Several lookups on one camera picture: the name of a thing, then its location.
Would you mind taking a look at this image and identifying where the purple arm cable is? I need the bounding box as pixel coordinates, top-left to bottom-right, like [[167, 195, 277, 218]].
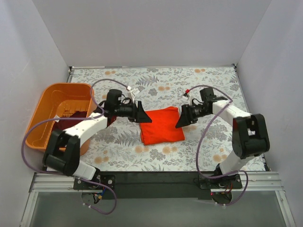
[[21, 79, 132, 215], [186, 85, 249, 207]]

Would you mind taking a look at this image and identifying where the orange t-shirt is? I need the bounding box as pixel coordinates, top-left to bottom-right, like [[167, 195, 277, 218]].
[[140, 106, 185, 146]]

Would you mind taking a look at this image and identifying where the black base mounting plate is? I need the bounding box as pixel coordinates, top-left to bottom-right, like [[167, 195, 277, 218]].
[[73, 172, 242, 200]]

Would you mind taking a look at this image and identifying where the orange plastic basket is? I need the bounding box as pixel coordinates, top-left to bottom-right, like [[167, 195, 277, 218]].
[[26, 83, 96, 152]]

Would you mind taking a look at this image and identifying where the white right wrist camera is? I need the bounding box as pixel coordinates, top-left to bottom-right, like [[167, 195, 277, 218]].
[[182, 89, 193, 106]]

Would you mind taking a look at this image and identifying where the dark red t-shirt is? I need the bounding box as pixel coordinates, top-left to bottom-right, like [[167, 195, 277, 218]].
[[55, 111, 87, 130]]

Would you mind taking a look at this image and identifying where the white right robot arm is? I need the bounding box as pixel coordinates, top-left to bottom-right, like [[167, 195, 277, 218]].
[[175, 85, 270, 188]]

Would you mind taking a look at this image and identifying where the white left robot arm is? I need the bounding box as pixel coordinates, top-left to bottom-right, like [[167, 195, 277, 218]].
[[43, 89, 152, 189]]

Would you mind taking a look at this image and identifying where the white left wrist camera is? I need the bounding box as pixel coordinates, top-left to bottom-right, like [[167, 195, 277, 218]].
[[126, 86, 140, 103]]

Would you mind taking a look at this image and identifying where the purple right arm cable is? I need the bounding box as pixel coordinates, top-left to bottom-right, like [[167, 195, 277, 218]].
[[186, 85, 249, 207]]

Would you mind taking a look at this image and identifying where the aluminium frame rail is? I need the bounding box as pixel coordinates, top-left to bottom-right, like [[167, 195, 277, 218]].
[[20, 172, 295, 227]]

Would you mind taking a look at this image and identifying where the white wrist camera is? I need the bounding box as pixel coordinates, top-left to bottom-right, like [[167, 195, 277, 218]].
[[126, 86, 140, 103], [182, 89, 193, 106]]

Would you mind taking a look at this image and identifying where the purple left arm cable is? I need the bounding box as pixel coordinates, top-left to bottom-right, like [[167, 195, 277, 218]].
[[21, 79, 132, 215]]

